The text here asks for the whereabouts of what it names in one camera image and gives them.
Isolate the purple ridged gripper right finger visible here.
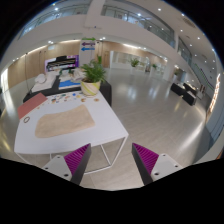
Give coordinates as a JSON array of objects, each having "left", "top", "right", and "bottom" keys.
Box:
[{"left": 132, "top": 143, "right": 182, "bottom": 185}]

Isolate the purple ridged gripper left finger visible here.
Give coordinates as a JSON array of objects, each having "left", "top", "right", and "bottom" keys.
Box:
[{"left": 43, "top": 144, "right": 91, "bottom": 185}]

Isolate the beige towel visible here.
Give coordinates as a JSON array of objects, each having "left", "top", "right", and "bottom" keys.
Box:
[{"left": 35, "top": 105, "right": 95, "bottom": 138}]

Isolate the white table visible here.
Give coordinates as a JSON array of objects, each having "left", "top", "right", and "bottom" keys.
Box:
[{"left": 13, "top": 89, "right": 130, "bottom": 175}]

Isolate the black sofa bench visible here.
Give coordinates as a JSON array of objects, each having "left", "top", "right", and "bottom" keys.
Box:
[{"left": 171, "top": 83, "right": 197, "bottom": 106}]

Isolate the blue board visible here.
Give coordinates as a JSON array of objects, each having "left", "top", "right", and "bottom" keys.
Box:
[{"left": 58, "top": 80, "right": 80, "bottom": 89}]

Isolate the black display counter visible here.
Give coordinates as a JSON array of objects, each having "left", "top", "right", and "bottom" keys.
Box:
[{"left": 23, "top": 77, "right": 112, "bottom": 105}]

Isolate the potted green plant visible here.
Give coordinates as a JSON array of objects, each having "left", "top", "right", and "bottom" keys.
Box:
[{"left": 81, "top": 56, "right": 106, "bottom": 97}]

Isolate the distant potted plant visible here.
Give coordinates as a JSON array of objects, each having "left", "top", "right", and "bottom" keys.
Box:
[{"left": 130, "top": 58, "right": 140, "bottom": 68}]

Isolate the directional sign pillar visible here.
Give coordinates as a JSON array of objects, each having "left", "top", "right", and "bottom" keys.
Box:
[{"left": 79, "top": 37, "right": 96, "bottom": 66}]

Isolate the ring shaped object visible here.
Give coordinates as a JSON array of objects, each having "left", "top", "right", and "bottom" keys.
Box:
[{"left": 23, "top": 117, "right": 30, "bottom": 123}]

